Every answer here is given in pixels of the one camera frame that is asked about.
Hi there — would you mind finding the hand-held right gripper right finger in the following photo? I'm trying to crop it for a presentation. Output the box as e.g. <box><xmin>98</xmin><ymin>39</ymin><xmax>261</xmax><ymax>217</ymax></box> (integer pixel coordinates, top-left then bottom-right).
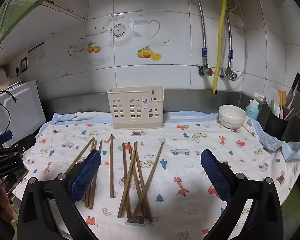
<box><xmin>201</xmin><ymin>149</ymin><xmax>284</xmax><ymax>240</ymax></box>

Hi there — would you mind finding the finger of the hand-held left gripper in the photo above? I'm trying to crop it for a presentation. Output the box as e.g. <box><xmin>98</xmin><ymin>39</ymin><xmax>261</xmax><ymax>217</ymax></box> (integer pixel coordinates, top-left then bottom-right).
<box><xmin>11</xmin><ymin>133</ymin><xmax>37</xmax><ymax>155</ymax></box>
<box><xmin>0</xmin><ymin>131</ymin><xmax>13</xmax><ymax>152</ymax></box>

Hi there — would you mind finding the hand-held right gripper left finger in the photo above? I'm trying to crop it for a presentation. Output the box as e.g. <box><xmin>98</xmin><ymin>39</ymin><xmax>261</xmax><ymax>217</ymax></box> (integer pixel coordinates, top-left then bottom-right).
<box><xmin>17</xmin><ymin>149</ymin><xmax>102</xmax><ymax>240</ymax></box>

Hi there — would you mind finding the brown wooden chopstick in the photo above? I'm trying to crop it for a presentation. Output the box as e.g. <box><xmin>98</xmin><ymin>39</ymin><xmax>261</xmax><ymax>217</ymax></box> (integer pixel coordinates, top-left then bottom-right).
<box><xmin>65</xmin><ymin>137</ymin><xmax>95</xmax><ymax>174</ymax></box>
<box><xmin>84</xmin><ymin>140</ymin><xmax>98</xmax><ymax>207</ymax></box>
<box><xmin>134</xmin><ymin>142</ymin><xmax>153</xmax><ymax>222</ymax></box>
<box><xmin>122</xmin><ymin>142</ymin><xmax>132</xmax><ymax>218</ymax></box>
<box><xmin>133</xmin><ymin>142</ymin><xmax>165</xmax><ymax>217</ymax></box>
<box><xmin>109</xmin><ymin>134</ymin><xmax>114</xmax><ymax>198</ymax></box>
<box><xmin>89</xmin><ymin>140</ymin><xmax>103</xmax><ymax>210</ymax></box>
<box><xmin>117</xmin><ymin>141</ymin><xmax>138</xmax><ymax>218</ymax></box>
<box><xmin>128</xmin><ymin>142</ymin><xmax>148</xmax><ymax>218</ymax></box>

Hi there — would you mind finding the cream plastic utensil holder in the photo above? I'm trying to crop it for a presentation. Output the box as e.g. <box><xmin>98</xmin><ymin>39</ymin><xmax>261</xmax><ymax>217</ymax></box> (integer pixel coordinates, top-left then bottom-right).
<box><xmin>107</xmin><ymin>86</ymin><xmax>164</xmax><ymax>130</ymax></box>

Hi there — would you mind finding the white cartoon printed cloth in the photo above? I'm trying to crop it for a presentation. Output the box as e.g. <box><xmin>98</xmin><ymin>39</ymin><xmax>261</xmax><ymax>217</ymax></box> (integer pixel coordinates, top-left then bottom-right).
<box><xmin>12</xmin><ymin>111</ymin><xmax>300</xmax><ymax>240</ymax></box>

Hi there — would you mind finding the white countertop appliance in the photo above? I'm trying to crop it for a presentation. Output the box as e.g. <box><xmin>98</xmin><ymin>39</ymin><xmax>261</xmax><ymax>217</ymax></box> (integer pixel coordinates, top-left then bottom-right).
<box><xmin>0</xmin><ymin>80</ymin><xmax>47</xmax><ymax>137</ymax></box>

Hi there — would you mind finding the white ceramic bowl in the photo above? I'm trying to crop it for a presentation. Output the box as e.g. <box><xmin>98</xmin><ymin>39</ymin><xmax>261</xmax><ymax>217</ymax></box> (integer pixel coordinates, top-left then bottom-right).
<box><xmin>218</xmin><ymin>105</ymin><xmax>247</xmax><ymax>130</ymax></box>

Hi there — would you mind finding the teal pump soap bottle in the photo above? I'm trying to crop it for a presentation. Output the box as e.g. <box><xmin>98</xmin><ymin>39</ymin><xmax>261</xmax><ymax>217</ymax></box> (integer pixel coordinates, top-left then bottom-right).
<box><xmin>245</xmin><ymin>92</ymin><xmax>260</xmax><ymax>121</ymax></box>

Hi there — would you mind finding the black utensil container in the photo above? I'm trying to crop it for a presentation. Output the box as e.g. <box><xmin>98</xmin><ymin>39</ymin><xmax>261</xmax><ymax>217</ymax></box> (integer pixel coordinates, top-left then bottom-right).
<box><xmin>264</xmin><ymin>110</ymin><xmax>288</xmax><ymax>141</ymax></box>

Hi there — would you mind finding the white rice paddle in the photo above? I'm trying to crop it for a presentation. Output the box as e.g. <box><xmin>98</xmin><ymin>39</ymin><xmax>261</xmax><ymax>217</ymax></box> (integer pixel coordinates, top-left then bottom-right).
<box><xmin>266</xmin><ymin>88</ymin><xmax>280</xmax><ymax>114</ymax></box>

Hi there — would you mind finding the yellow dish brush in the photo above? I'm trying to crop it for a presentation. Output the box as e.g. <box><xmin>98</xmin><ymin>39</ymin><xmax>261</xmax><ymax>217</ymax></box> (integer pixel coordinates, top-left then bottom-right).
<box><xmin>277</xmin><ymin>90</ymin><xmax>287</xmax><ymax>109</ymax></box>

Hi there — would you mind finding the metal water valve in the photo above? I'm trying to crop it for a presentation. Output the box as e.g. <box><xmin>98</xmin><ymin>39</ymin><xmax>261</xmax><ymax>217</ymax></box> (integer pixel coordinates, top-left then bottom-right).
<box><xmin>220</xmin><ymin>67</ymin><xmax>237</xmax><ymax>81</ymax></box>

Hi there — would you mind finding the black cable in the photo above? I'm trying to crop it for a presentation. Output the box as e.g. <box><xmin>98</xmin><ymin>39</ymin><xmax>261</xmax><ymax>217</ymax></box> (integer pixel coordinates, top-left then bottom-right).
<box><xmin>0</xmin><ymin>100</ymin><xmax>11</xmax><ymax>133</ymax></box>
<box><xmin>0</xmin><ymin>91</ymin><xmax>18</xmax><ymax>105</ymax></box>

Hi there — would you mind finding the white wall label sticker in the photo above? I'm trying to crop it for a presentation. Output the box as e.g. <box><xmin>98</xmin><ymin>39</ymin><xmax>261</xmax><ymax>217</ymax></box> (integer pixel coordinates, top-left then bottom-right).
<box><xmin>27</xmin><ymin>42</ymin><xmax>45</xmax><ymax>65</ymax></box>

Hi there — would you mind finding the red handled water valve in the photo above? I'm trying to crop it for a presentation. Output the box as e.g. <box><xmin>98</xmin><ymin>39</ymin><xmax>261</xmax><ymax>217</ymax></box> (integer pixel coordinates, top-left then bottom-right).
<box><xmin>196</xmin><ymin>64</ymin><xmax>214</xmax><ymax>77</ymax></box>

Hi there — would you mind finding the black handled cleaver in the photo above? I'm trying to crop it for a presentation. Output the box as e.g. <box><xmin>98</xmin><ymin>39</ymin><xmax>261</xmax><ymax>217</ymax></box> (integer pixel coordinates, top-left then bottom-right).
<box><xmin>287</xmin><ymin>70</ymin><xmax>300</xmax><ymax>114</ymax></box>

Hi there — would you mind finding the black handled kitchen knife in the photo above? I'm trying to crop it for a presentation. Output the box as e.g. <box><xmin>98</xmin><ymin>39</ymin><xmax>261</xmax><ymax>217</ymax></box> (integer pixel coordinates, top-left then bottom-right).
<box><xmin>290</xmin><ymin>72</ymin><xmax>300</xmax><ymax>98</ymax></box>

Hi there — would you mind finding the green wall cabinet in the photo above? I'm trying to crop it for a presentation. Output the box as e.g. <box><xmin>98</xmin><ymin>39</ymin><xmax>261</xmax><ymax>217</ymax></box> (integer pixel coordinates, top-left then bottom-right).
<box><xmin>0</xmin><ymin>0</ymin><xmax>53</xmax><ymax>58</ymax></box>

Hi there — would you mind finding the thin white hose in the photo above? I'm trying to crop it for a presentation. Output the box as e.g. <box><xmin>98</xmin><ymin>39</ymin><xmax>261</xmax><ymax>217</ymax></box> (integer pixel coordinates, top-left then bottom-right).
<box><xmin>234</xmin><ymin>0</ymin><xmax>248</xmax><ymax>80</ymax></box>

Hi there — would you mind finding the braided metal water hose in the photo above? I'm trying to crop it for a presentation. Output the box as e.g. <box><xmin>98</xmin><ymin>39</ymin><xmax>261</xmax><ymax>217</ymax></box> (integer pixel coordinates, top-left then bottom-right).
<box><xmin>225</xmin><ymin>0</ymin><xmax>238</xmax><ymax>69</ymax></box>
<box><xmin>184</xmin><ymin>0</ymin><xmax>207</xmax><ymax>67</ymax></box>

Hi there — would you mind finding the yellow gas hose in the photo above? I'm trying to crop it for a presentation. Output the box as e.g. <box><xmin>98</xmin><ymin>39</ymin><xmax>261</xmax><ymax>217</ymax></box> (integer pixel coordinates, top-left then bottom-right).
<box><xmin>212</xmin><ymin>0</ymin><xmax>227</xmax><ymax>95</ymax></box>

